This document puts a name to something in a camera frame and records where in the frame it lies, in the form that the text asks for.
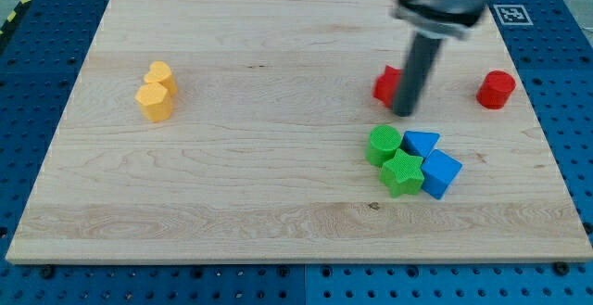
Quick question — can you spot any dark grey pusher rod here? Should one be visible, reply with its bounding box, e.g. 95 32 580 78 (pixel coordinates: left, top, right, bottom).
392 32 442 117

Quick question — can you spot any red star block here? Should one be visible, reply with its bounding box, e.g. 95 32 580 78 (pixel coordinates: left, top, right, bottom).
372 65 402 108

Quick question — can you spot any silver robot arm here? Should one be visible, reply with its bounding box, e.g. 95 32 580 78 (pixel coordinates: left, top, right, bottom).
392 0 490 117

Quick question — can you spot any green star block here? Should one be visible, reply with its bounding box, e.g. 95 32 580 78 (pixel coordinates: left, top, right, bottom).
379 149 424 198

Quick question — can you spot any yellow hexagon block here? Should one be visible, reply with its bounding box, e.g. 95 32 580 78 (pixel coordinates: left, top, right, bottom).
134 83 173 122

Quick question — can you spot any blue triangle block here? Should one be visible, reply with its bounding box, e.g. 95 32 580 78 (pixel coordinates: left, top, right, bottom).
401 131 440 158

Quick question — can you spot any red cylinder block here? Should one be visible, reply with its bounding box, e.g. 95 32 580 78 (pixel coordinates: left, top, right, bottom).
476 70 516 109

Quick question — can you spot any green cylinder block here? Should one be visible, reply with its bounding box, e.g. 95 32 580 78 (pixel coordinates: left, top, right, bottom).
365 124 402 167

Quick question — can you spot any blue cube block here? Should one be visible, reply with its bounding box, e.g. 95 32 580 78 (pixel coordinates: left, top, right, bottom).
421 149 462 199

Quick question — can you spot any white fiducial marker tag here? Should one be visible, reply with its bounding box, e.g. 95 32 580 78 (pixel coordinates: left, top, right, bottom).
493 4 533 26

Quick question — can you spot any wooden board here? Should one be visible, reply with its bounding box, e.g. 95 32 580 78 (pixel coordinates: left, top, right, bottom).
6 0 592 265

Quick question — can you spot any yellow heart block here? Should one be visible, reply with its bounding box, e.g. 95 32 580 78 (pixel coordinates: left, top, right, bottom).
143 61 178 95

